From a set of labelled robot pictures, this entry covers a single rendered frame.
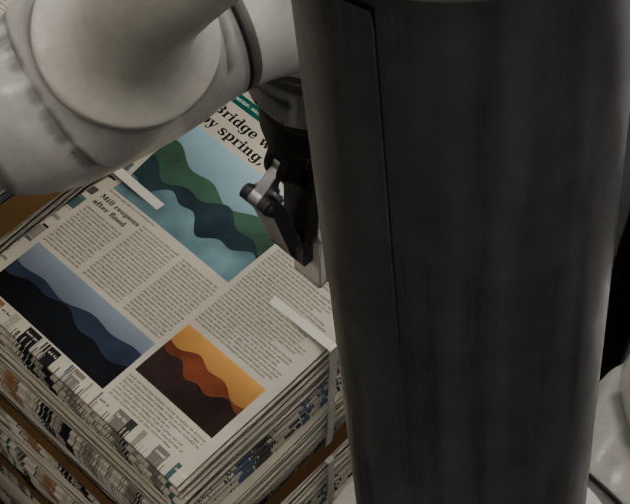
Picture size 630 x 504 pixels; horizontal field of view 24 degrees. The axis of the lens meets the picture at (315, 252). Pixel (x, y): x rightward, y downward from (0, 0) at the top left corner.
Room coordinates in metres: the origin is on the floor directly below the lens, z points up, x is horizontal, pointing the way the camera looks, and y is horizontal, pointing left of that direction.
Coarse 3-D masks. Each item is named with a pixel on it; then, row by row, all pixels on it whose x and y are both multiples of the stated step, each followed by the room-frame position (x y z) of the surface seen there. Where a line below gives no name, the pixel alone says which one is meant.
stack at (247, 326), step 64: (256, 128) 0.86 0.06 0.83; (64, 192) 0.78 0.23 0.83; (128, 192) 0.78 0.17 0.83; (192, 192) 0.78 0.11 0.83; (0, 256) 0.71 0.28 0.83; (64, 256) 0.71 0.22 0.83; (128, 256) 0.71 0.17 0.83; (192, 256) 0.71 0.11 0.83; (256, 256) 0.71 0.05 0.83; (0, 320) 0.64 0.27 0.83; (64, 320) 0.64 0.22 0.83; (128, 320) 0.64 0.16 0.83; (192, 320) 0.64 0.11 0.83; (256, 320) 0.65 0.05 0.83; (320, 320) 0.65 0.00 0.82; (0, 384) 0.67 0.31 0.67; (64, 384) 0.58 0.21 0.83; (128, 384) 0.58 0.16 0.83; (192, 384) 0.58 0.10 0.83; (256, 384) 0.58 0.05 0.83; (320, 384) 0.61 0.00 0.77; (0, 448) 0.71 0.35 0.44; (64, 448) 0.60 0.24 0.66; (128, 448) 0.53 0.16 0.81; (192, 448) 0.52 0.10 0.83; (256, 448) 0.56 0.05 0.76
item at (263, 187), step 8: (272, 160) 0.61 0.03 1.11; (272, 168) 0.61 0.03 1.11; (264, 176) 0.60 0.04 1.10; (272, 176) 0.60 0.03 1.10; (256, 184) 0.61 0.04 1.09; (264, 184) 0.60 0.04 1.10; (272, 184) 0.60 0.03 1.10; (256, 192) 0.59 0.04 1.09; (264, 192) 0.59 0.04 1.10; (272, 192) 0.60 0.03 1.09; (248, 200) 0.59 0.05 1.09; (256, 200) 0.59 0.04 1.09; (280, 200) 0.59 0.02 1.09; (256, 208) 0.58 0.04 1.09
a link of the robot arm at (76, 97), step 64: (64, 0) 0.52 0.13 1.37; (128, 0) 0.48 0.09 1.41; (192, 0) 0.47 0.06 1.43; (0, 64) 0.50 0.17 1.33; (64, 64) 0.49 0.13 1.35; (128, 64) 0.48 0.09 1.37; (192, 64) 0.50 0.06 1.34; (0, 128) 0.48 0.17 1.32; (64, 128) 0.48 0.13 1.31; (128, 128) 0.47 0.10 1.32; (192, 128) 0.51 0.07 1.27
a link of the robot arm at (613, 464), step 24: (600, 384) 0.38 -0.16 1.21; (624, 384) 0.37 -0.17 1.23; (600, 408) 0.36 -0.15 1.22; (624, 408) 0.35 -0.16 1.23; (600, 432) 0.34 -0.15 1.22; (624, 432) 0.34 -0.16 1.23; (600, 456) 0.33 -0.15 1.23; (624, 456) 0.33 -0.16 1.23; (600, 480) 0.31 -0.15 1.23; (624, 480) 0.31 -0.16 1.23
